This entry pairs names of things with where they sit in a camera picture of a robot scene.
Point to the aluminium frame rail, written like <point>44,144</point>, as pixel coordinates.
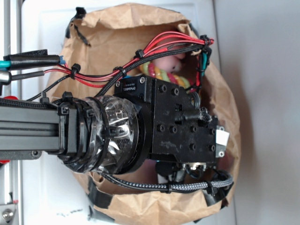
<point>10,43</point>

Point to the brown paper-lined cardboard box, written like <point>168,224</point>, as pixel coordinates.
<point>107,38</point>

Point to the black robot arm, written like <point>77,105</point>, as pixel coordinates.
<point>100,134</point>

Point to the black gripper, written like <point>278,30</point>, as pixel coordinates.
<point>173,128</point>

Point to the pink plush toy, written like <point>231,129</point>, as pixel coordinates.
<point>171,63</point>

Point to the multicolored twisted rope toy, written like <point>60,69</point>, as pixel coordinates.
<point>151,70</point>

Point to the metal corner bracket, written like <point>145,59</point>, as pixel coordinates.
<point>9,214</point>

